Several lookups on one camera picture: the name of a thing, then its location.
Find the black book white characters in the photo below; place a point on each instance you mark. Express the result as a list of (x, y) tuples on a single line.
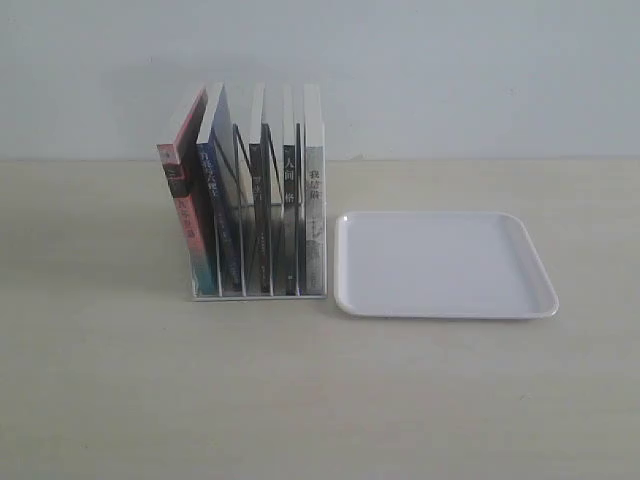
[(291, 202)]

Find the blue book with orange moon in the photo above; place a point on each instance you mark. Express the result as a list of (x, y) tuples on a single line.
[(214, 145)]

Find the grey and white book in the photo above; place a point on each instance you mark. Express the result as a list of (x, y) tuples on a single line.
[(315, 205)]

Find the clear acrylic book rack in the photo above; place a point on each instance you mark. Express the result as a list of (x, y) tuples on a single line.
[(275, 212)]

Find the black thin book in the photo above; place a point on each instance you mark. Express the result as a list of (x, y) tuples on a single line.
[(259, 189)]

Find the pink and teal book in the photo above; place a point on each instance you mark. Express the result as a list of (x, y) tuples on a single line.
[(180, 162)]

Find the white square plastic tray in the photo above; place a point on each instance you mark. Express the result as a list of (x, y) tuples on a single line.
[(477, 265)]

